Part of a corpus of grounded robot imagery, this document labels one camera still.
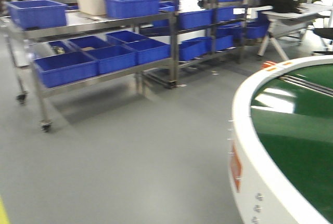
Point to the blue bin cart lower right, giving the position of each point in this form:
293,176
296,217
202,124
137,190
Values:
149,50

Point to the blue bin cart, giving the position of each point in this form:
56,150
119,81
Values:
65,68
40,14
113,58
149,50

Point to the blue bin cart lower middle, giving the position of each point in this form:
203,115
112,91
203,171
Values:
113,58

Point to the blue target bin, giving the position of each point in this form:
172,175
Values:
121,9

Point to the blue bin cart lower front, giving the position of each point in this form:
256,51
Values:
65,68

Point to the beige plastic bin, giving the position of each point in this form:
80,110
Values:
93,0

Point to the blue bin cart top left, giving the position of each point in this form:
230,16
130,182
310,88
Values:
40,14

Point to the dark metal shelf rack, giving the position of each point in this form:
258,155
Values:
198,31

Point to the steel wheeled cart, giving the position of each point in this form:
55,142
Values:
80,34

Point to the white outer turntable rim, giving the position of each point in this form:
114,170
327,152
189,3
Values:
280,166

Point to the white folding desk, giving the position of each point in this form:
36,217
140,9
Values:
283,24

